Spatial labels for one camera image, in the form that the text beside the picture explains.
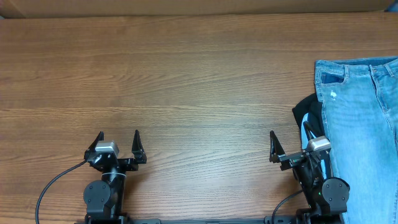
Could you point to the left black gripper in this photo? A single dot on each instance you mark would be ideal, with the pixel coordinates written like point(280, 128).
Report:
point(139, 157)

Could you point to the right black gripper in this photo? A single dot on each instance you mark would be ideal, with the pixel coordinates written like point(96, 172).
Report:
point(294, 158)

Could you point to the light blue denim jeans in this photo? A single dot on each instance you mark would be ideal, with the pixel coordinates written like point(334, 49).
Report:
point(359, 114)

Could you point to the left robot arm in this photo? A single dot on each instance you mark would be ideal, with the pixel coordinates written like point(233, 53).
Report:
point(104, 197)

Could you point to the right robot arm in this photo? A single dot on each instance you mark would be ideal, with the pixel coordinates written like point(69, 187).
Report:
point(326, 195)

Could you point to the light blue garment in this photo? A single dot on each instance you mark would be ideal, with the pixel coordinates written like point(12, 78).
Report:
point(323, 170)

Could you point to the black garment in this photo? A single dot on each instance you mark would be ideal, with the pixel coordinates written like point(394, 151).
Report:
point(308, 104)

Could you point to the cardboard panel behind table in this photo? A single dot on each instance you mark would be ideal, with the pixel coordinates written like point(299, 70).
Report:
point(105, 8)

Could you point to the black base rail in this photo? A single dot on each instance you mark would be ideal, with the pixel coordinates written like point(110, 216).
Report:
point(283, 219)

